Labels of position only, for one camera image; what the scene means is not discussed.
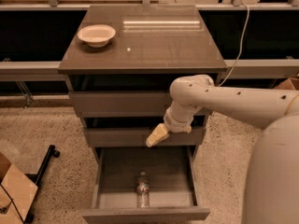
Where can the cardboard box at right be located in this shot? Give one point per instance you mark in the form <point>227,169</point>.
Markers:
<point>291,83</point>

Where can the cardboard box at left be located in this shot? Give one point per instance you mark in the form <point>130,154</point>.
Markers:
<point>16,193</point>

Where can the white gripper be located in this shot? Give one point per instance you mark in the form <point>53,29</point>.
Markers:
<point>177,124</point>

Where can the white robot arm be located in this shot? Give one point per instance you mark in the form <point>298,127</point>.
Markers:
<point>271,193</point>

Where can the top grey drawer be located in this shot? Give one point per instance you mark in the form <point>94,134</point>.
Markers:
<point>112,104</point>

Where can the metal rail frame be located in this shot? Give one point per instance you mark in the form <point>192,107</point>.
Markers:
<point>244,69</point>

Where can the black wheeled stand leg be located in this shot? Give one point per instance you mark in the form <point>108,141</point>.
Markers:
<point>37,178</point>

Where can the white paper bowl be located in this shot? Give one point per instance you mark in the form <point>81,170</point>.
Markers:
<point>96,36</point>

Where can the middle grey drawer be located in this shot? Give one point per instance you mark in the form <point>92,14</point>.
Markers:
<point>133,137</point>

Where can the open bottom drawer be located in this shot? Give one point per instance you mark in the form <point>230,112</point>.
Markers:
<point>173,195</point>

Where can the clear plastic water bottle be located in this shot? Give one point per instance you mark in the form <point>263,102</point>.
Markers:
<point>143,191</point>

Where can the grey drawer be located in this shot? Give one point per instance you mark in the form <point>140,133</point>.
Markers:
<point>133,137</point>
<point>112,104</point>

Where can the grey drawer cabinet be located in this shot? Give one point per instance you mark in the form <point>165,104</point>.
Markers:
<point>152,46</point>

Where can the cardboard box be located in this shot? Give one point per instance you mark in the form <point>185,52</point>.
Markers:
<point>291,83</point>
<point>16,193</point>

